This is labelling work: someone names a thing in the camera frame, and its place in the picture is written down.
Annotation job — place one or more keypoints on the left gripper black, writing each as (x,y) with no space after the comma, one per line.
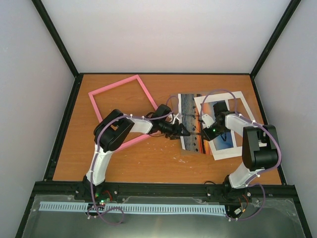
(177,132)

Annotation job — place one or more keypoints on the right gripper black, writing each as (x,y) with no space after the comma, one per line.
(208,136)

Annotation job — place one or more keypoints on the sunset lake photo print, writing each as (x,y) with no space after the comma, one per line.
(223,146)

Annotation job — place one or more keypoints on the white mat board passepartout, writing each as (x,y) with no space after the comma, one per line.
(235,100)

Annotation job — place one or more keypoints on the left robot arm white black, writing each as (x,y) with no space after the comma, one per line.
(110,134)

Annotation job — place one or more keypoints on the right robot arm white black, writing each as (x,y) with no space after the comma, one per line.
(260,147)

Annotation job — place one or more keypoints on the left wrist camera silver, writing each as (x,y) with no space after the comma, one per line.
(178,116)

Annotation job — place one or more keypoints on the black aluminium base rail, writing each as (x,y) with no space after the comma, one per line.
(117,191)

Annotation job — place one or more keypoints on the right black corner post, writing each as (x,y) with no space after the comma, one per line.
(285,18)

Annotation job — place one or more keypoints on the black corner post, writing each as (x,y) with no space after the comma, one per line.
(285,18)
(41,10)

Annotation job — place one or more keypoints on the light blue slotted cable duct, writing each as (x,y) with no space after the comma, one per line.
(136,209)

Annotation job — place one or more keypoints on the left black corner post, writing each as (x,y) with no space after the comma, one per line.
(41,10)

